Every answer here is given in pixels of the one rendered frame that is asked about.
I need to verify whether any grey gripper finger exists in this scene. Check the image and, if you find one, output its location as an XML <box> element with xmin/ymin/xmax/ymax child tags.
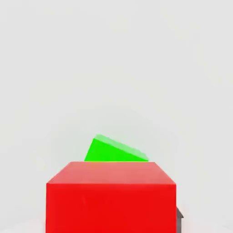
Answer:
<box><xmin>176</xmin><ymin>207</ymin><xmax>184</xmax><ymax>233</ymax></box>

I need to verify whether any small red cube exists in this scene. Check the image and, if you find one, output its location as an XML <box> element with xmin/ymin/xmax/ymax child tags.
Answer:
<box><xmin>45</xmin><ymin>161</ymin><xmax>177</xmax><ymax>233</ymax></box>

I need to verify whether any small green cube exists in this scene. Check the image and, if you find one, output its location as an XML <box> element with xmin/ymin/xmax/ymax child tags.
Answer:
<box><xmin>84</xmin><ymin>134</ymin><xmax>149</xmax><ymax>162</ymax></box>

